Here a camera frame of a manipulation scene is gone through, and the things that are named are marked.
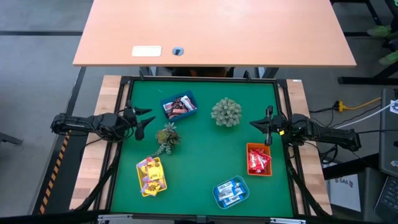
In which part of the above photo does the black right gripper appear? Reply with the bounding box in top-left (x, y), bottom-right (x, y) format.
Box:
top-left (249, 105), bottom-right (294, 147)

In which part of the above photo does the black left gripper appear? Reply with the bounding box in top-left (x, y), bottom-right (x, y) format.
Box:
top-left (122, 100), bottom-right (157, 142)

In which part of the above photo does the orange plastic basket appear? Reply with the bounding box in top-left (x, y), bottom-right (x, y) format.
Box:
top-left (246, 142), bottom-right (273, 177)

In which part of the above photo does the dark blue plastic bin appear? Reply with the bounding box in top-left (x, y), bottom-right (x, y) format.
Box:
top-left (160, 90), bottom-right (199, 122)

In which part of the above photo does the dark green potted artificial plant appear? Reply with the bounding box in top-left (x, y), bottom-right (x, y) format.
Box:
top-left (151, 121), bottom-right (182, 157)

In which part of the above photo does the pale green bushy artificial plant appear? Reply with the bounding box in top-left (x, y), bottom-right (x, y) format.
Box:
top-left (210, 97), bottom-right (243, 128)

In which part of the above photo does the yellow plastic basket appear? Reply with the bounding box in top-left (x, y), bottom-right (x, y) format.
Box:
top-left (136, 156), bottom-right (168, 198)

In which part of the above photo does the green table mat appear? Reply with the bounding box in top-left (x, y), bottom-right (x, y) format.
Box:
top-left (110, 80), bottom-right (295, 218)

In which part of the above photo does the white rectangular desk plate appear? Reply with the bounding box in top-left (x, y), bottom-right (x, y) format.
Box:
top-left (131, 45), bottom-right (163, 58)

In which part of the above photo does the teal plastic bin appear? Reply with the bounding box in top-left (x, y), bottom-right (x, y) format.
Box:
top-left (212, 175), bottom-right (250, 210)

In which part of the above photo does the light wooden desk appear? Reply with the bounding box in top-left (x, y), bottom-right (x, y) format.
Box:
top-left (72, 0), bottom-right (358, 78)

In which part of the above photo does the black ramp with hazard stripes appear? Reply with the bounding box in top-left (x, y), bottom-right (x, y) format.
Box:
top-left (32, 124), bottom-right (91, 215)

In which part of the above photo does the white cardboard box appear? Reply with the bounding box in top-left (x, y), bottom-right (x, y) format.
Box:
top-left (328, 173), bottom-right (363, 213)

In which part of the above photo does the grey computer case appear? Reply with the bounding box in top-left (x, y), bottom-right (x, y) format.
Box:
top-left (379, 88), bottom-right (398, 178)

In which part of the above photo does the black furniture foot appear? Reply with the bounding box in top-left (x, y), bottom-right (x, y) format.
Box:
top-left (0, 132), bottom-right (24, 146)

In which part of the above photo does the person's foot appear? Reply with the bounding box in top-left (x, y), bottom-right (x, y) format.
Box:
top-left (366, 25), bottom-right (393, 39)
top-left (378, 50), bottom-right (398, 67)

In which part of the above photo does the black keyboard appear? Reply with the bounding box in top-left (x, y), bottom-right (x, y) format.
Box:
top-left (374, 175), bottom-right (398, 223)

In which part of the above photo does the person's leg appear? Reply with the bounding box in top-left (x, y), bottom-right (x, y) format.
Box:
top-left (387, 9), bottom-right (398, 52)

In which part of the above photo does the yellow floor cable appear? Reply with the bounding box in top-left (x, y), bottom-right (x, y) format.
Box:
top-left (335, 97), bottom-right (382, 113)

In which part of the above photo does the white cable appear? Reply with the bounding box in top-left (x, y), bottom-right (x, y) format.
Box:
top-left (334, 104), bottom-right (393, 130)

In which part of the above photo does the black desk frame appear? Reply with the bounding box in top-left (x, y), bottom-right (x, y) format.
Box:
top-left (338, 0), bottom-right (398, 86)

